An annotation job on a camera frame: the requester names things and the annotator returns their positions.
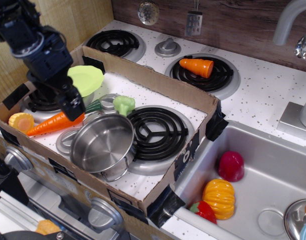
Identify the silver faucet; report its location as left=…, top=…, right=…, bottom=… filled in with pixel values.
left=272, top=0, right=306, bottom=46

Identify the yellow toy corn piece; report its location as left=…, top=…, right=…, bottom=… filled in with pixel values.
left=8, top=112, right=35, bottom=134

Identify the stainless steel pot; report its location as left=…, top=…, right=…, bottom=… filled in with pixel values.
left=70, top=114, right=138, bottom=182

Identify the silver back stove knob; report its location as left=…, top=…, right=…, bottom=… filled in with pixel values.
left=154, top=37, right=181, bottom=58

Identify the silver front stove knob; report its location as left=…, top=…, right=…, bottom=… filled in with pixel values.
left=56, top=128, right=80, bottom=157

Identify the cardboard fence with black tape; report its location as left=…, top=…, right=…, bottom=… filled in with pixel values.
left=0, top=46, right=220, bottom=227

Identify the light green plastic plate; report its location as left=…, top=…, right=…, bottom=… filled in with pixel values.
left=67, top=65, right=104, bottom=97

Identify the silver oven knob right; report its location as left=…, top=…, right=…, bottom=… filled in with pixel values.
left=88, top=197, right=123, bottom=232

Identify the silver centre stove knob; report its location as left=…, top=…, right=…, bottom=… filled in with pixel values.
left=98, top=93, right=119, bottom=115

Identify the hanging shiny metal spoon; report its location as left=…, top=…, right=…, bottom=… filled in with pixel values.
left=294, top=34, right=306, bottom=61

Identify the silver oven knob left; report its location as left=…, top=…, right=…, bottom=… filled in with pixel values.
left=4, top=146, right=33, bottom=173

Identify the front right black burner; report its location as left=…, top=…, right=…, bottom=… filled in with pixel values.
left=127, top=105, right=194, bottom=176

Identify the orange toy carrot half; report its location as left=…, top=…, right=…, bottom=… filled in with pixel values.
left=179, top=58, right=214, bottom=79

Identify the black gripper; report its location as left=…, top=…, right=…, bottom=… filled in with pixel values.
left=16, top=25, right=85, bottom=122

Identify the back left black burner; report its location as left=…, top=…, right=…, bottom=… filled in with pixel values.
left=83, top=30, right=146, bottom=63

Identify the hanging metal spatula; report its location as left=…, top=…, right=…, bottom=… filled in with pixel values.
left=184, top=0, right=203, bottom=37

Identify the orange toy carrot green top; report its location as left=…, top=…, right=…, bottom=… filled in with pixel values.
left=26, top=99, right=102, bottom=137

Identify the silver stove knob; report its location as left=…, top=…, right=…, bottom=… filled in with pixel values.
left=56, top=128, right=80, bottom=157
left=98, top=93, right=119, bottom=115
left=154, top=37, right=181, bottom=58

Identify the yellow orange toy pumpkin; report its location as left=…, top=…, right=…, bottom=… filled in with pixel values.
left=202, top=179, right=235, bottom=220

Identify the green toy broccoli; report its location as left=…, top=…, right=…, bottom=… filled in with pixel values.
left=112, top=95, right=136, bottom=117

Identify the silver oven knob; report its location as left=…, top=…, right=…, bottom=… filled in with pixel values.
left=88, top=197, right=123, bottom=232
left=4, top=146, right=33, bottom=173

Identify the stainless steel sink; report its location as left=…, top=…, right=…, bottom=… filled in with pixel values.
left=175, top=121, right=306, bottom=240

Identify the orange toy food bottom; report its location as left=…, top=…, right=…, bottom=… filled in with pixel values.
left=35, top=219, right=61, bottom=236

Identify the silver bowl in sink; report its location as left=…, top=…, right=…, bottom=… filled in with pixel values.
left=283, top=199, right=306, bottom=240

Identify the hanging metal strainer spoon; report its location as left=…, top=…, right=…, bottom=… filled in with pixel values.
left=137, top=0, right=160, bottom=26

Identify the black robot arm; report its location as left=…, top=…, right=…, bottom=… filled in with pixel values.
left=0, top=0, right=85, bottom=121

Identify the back right black burner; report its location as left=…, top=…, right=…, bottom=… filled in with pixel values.
left=164, top=53, right=241, bottom=100

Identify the dark red toy vegetable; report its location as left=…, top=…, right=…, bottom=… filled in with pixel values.
left=218, top=151, right=245, bottom=182

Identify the red toy strawberry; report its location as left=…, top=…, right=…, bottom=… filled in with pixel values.
left=189, top=200, right=217, bottom=224

